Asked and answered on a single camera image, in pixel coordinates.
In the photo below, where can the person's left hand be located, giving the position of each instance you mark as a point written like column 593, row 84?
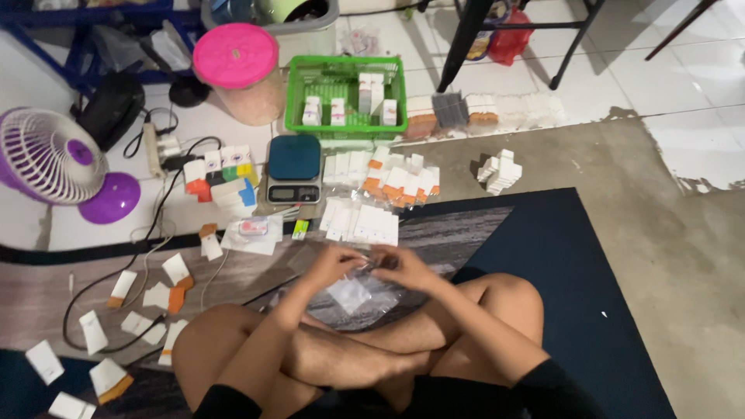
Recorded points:
column 332, row 267

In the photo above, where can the person's right hand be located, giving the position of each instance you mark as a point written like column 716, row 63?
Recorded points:
column 410, row 273

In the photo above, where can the person's right fingers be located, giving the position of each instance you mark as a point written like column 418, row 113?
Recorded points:
column 389, row 257

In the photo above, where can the person's left fingers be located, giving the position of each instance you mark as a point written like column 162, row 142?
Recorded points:
column 352, row 258

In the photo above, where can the small clear plastic bag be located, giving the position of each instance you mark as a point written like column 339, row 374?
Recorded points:
column 352, row 294

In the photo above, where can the row of white packets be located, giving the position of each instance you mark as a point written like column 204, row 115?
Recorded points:
column 364, row 224

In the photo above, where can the pile of clear plastic bags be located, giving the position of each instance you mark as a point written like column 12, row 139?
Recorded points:
column 428, row 265

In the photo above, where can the grey patterned mat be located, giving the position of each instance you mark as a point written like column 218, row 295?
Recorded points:
column 442, row 233

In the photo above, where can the small green and white item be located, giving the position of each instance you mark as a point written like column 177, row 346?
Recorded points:
column 300, row 229

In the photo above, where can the pile of white orange-ended boxes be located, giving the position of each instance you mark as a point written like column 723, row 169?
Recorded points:
column 401, row 180

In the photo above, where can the row of upright white boxes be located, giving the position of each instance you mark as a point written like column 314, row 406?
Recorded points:
column 346, row 167

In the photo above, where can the person's bare legs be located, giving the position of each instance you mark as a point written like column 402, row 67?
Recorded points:
column 361, row 355

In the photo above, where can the small pink item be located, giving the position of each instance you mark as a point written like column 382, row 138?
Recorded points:
column 254, row 227

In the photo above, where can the clear bag with white paper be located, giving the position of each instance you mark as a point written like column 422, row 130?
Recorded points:
column 250, row 241

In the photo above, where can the grey digital kitchen scale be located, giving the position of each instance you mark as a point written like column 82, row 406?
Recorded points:
column 294, row 166

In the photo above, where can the pile of plain white boxes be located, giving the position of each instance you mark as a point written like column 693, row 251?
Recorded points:
column 500, row 171

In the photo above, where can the small white carton box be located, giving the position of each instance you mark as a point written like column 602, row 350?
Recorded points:
column 389, row 113
column 338, row 112
column 364, row 93
column 311, row 112

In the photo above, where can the stack of orange-edged flat cartons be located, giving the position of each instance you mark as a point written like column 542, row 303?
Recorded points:
column 482, row 109
column 421, row 116

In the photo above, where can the stack of colour-ended white boxes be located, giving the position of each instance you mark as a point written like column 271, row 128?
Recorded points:
column 224, row 180

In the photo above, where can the stack of grey flat cartons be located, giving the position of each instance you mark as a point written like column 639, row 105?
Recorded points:
column 450, row 109

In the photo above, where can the person's black shirt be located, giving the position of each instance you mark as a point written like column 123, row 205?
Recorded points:
column 465, row 401

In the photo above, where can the dark blue rug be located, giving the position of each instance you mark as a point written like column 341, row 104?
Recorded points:
column 553, row 262

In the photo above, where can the green plastic basket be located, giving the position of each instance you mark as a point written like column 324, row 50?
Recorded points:
column 346, row 78

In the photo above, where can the row of white flat cartons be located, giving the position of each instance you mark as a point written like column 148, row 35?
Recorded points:
column 532, row 110

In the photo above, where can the small clear packet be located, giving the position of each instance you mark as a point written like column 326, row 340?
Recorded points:
column 361, row 41

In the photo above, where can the clear jar with pink lid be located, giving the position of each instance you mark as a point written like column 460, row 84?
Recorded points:
column 241, row 70

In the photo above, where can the white power strip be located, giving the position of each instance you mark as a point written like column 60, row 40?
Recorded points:
column 156, row 148

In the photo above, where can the yellow and purple snack bag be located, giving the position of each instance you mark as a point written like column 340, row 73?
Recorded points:
column 480, row 43

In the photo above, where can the black round object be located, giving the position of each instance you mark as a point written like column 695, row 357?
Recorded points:
column 189, row 92

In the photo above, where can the grey plastic bin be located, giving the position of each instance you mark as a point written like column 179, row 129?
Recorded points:
column 302, row 29

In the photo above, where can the black metal stool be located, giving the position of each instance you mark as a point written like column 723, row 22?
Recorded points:
column 465, row 35

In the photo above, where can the red plastic bag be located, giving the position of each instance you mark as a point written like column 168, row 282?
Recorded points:
column 511, row 38

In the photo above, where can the scattered white orange flat cartons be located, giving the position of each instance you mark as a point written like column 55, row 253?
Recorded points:
column 93, row 331

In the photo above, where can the black bag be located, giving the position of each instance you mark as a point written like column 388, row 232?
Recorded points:
column 112, row 107

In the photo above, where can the purple and white table fan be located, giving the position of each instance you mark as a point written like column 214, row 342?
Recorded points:
column 49, row 157

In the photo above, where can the blue metal rack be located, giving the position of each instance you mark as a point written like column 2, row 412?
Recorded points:
column 87, row 35

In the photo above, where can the dark furniture leg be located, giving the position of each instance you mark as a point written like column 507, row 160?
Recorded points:
column 681, row 29

